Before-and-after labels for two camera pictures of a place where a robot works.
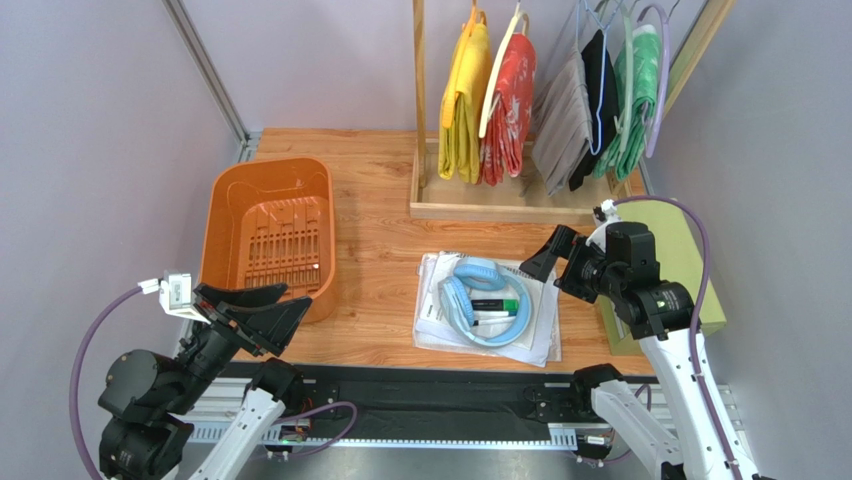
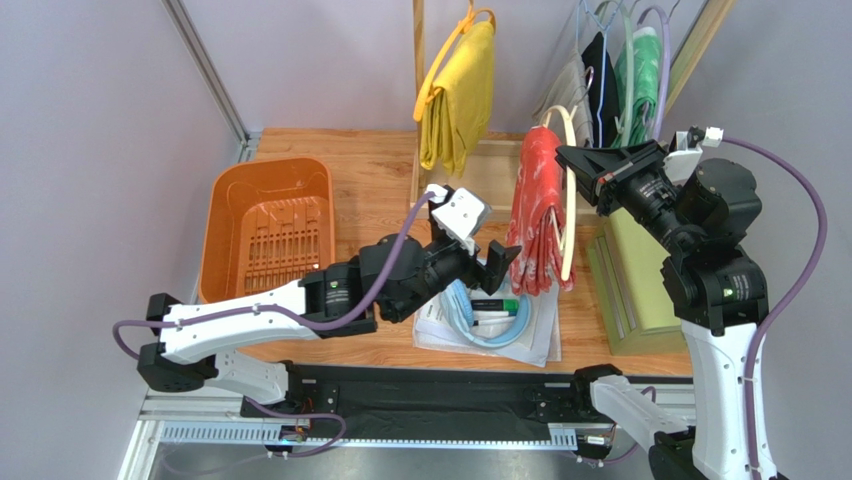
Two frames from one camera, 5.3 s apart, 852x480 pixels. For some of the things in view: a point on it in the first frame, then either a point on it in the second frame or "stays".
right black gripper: x=572 y=267 -> x=613 y=181
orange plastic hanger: x=449 y=103 -> x=428 y=89
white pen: x=493 y=321 stays
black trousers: x=609 y=120 stays
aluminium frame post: x=216 y=80 stays
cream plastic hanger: x=491 y=94 -> x=573 y=171
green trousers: x=645 y=63 stays
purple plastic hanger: x=664 y=75 stays
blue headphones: x=457 y=304 stays
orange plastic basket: x=271 y=221 stays
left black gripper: x=261 y=328 -> x=497 y=266
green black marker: x=495 y=305 stays
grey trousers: x=562 y=138 stays
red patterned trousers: x=508 y=128 -> x=537 y=254
